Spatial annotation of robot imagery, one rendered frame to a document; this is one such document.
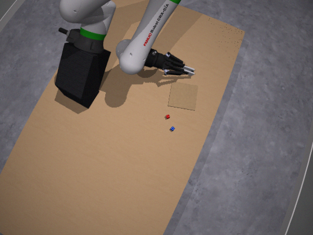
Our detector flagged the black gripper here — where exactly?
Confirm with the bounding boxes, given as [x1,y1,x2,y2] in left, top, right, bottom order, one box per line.
[153,52,194,76]

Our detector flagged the tan square mat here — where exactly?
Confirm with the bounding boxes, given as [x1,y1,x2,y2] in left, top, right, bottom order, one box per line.
[168,81,198,110]

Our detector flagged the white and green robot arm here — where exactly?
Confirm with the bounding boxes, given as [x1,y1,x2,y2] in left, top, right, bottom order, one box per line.
[58,0,181,75]

